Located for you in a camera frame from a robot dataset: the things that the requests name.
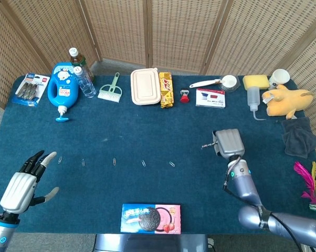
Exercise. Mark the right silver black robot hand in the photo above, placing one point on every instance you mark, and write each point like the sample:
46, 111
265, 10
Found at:
230, 143

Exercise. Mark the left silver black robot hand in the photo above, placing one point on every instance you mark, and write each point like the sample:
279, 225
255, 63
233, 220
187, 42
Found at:
17, 189

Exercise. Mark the silver metal ball chain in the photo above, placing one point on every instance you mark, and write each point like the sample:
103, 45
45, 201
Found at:
209, 145

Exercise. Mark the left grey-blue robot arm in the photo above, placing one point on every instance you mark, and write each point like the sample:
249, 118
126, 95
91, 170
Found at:
0, 233

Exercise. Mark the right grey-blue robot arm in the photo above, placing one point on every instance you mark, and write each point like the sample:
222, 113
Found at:
243, 181

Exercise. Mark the green white hand brush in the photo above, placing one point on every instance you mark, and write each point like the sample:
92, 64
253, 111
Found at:
109, 94

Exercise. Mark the white red-blue printed box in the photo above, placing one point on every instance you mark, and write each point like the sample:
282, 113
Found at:
210, 102

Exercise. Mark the translucent squeeze wash bottle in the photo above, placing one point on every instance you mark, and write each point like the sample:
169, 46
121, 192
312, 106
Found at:
253, 98

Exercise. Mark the silver paper clip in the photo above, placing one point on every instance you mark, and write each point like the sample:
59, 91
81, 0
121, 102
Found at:
114, 161
143, 163
171, 164
83, 162
59, 159

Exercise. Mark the red small clip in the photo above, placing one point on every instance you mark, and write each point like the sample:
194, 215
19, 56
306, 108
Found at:
184, 99

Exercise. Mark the white plastic spoon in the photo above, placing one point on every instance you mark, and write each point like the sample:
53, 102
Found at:
202, 84

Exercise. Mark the yellow sponge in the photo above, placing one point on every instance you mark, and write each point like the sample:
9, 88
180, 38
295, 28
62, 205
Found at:
255, 82

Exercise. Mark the yellow plush toy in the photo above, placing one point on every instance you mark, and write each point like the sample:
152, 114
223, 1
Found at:
286, 102

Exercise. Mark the dark grey cloth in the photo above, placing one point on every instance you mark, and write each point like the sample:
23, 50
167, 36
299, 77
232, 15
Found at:
299, 139

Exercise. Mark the colourful feather shuttlecock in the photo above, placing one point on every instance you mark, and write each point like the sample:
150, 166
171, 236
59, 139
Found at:
305, 176

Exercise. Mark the yellow snack pack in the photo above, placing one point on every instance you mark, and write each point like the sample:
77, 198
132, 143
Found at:
166, 89

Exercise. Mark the white paper cup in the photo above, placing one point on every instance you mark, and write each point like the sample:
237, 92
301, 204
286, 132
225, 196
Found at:
280, 76

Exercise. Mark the teal carpet table cover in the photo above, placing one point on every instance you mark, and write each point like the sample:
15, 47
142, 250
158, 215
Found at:
147, 131

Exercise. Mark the blue clip blister pack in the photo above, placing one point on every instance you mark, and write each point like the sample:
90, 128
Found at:
29, 89

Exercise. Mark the beige lidded lunch box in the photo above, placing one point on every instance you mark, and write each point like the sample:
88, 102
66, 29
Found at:
145, 86

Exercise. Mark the rattan folding screen panel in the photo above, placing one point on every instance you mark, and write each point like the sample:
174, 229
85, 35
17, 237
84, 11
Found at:
118, 29
5, 52
55, 26
265, 34
181, 31
313, 78

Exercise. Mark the Oreo strawberry cookie box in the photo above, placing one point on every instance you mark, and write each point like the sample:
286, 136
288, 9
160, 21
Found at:
150, 218

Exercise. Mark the blue detergent pump bottle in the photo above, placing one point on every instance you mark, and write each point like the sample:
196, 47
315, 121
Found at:
63, 89

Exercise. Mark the clear plastic water bottle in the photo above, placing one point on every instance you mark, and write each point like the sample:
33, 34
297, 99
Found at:
85, 84

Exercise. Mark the grey robot torso base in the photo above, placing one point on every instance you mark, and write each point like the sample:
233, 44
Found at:
147, 242

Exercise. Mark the green tea bottle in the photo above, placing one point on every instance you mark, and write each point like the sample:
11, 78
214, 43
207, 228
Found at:
78, 59

